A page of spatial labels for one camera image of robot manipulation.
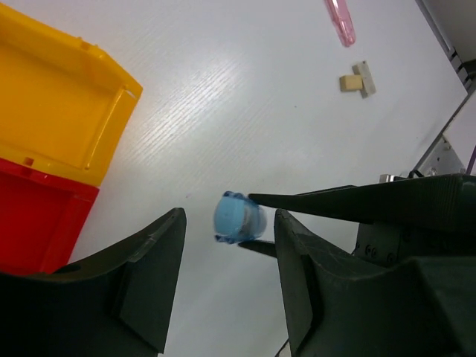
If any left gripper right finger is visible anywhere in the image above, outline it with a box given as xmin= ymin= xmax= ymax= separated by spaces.
xmin=274 ymin=209 xmax=475 ymax=356

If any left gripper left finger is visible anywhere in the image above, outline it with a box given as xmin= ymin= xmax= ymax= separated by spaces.
xmin=1 ymin=208 xmax=186 ymax=356

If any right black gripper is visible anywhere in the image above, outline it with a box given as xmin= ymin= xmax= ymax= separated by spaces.
xmin=248 ymin=174 xmax=475 ymax=266

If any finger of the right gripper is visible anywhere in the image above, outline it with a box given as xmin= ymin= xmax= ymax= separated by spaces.
xmin=238 ymin=239 xmax=277 ymax=258

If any blue correction tape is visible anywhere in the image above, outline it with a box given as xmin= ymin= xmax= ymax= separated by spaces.
xmin=213 ymin=191 xmax=267 ymax=244

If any pink correction tape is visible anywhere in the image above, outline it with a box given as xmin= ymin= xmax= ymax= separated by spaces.
xmin=325 ymin=0 xmax=356 ymax=48

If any red plastic bin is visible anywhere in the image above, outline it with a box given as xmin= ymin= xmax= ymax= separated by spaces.
xmin=1 ymin=159 xmax=99 ymax=275

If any white eraser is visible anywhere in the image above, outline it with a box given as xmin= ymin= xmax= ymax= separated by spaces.
xmin=353 ymin=61 xmax=376 ymax=98

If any yellow eraser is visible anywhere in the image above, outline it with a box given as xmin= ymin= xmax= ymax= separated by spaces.
xmin=339 ymin=74 xmax=364 ymax=92

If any yellow plastic bin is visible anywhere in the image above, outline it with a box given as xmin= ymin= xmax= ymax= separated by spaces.
xmin=1 ymin=5 xmax=142 ymax=186

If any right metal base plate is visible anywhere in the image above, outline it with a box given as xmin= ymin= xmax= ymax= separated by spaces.
xmin=379 ymin=136 xmax=466 ymax=183

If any aluminium frame rail right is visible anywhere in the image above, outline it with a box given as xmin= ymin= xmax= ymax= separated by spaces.
xmin=417 ymin=0 xmax=475 ymax=93

